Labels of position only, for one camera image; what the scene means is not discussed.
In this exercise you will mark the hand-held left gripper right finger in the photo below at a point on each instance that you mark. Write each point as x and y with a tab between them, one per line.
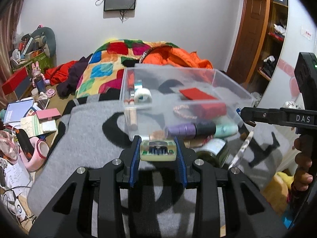
179	153

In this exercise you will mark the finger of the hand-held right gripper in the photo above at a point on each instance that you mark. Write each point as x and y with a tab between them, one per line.
260	115

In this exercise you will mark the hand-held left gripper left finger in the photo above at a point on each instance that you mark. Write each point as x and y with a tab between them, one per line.
135	153

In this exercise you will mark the peach cosmetic tube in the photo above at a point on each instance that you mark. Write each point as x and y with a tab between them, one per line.
198	143

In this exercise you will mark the clear green block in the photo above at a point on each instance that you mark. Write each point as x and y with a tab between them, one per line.
158	150

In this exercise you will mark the purple spray bottle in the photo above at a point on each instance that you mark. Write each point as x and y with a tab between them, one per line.
180	130

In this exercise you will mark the beige cylindrical stick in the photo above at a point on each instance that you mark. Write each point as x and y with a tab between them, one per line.
133	119

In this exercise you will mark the white printed pen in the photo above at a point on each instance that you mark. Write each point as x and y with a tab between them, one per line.
244	146

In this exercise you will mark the dark green glass jar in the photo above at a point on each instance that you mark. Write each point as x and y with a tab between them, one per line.
215	146

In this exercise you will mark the mint green bottle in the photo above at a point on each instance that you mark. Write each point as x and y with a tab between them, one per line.
225	129

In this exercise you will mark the white bandage roll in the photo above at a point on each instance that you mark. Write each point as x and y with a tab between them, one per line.
143	96

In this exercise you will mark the blue tape roll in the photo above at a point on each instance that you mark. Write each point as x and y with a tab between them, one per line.
138	84

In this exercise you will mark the clear plastic storage box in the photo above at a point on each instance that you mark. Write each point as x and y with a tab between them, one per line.
198	79

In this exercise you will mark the person's right hand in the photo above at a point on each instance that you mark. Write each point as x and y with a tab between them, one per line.
303	171

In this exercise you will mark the wooden shelf unit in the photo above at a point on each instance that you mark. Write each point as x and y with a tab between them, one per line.
270	29

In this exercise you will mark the white wardrobe door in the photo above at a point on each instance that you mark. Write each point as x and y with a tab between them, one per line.
297	17

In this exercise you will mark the wooden door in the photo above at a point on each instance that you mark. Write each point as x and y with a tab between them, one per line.
250	34

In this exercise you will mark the yellow plush toy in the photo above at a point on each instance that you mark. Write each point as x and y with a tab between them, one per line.
277	188

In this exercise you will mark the colourful patchwork blanket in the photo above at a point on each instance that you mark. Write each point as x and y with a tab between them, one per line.
104	69

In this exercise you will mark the pink flat box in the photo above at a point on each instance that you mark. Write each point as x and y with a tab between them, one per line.
48	114

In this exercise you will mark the orange jacket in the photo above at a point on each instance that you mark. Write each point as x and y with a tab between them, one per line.
178	57

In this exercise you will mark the dark purple cloth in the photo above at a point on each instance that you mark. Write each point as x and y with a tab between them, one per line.
73	76

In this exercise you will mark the pink curved plastic object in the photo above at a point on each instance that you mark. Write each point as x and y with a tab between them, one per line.
34	162

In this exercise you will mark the green white booklet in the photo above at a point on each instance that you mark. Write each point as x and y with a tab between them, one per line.
34	126

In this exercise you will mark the red cloth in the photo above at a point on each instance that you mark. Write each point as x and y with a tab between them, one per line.
58	73

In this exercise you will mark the dark blue bottle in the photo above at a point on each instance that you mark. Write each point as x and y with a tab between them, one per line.
40	84

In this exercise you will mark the blue notebook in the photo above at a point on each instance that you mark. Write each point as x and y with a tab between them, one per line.
17	111

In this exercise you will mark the pink rabbit toy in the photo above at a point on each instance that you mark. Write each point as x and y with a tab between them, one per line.
37	71

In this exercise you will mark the green cardboard box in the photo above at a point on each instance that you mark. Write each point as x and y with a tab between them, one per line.
42	62

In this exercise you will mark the long red box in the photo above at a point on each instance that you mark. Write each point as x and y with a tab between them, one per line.
14	81

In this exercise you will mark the grey plush toy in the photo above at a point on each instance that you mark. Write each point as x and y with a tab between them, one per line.
48	33

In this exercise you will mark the small black monitor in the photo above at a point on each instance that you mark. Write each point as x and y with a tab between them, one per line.
120	1

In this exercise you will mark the brown striped curtain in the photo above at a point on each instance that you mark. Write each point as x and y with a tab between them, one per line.
7	42

